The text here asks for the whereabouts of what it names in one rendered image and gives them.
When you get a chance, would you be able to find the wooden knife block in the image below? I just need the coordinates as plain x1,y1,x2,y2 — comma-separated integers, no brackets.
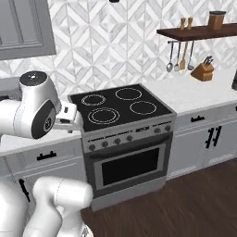
190,55,216,82

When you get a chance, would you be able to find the wooden hanging spatula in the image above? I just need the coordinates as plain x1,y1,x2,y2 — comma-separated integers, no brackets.
179,41,189,70

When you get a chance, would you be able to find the black small appliance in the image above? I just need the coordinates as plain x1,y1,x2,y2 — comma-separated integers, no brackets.
231,69,237,92

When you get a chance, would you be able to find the black cupboard door handle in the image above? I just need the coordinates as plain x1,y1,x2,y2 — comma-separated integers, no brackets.
213,125,223,147
205,127,216,149
18,178,31,204

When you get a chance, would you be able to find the grey wall cupboard door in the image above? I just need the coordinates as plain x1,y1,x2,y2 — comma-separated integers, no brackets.
0,0,57,61

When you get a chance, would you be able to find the dark tool rail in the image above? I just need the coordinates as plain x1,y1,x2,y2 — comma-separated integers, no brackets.
167,39,196,44

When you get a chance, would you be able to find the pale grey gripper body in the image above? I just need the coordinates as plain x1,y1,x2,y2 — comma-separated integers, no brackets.
55,111,84,134

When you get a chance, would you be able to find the dark wooden wall shelf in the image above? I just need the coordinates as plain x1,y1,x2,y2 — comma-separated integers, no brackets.
156,22,237,43

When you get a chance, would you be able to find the brown jar with dark lid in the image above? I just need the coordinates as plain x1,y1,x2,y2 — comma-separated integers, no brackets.
206,10,228,31

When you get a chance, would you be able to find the black drawer handle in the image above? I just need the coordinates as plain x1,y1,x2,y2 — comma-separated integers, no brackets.
36,150,57,162
190,115,206,123

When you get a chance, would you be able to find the silver oven range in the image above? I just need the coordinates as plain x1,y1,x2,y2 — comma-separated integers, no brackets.
67,82,178,213

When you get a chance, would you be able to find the black hob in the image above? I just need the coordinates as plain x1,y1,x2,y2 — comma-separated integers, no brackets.
68,83,173,133

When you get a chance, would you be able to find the oven door with window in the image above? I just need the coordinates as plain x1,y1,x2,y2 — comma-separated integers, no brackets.
83,132,174,199

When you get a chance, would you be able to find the silver hanging spoon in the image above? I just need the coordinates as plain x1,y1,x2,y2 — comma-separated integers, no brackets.
166,41,175,73
173,41,181,73

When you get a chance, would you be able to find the grey drawer front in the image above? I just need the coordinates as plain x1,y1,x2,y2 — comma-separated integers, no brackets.
5,143,83,174
174,103,237,131

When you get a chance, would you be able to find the dark oven door handle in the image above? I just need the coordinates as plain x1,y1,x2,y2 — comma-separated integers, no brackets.
87,134,173,160

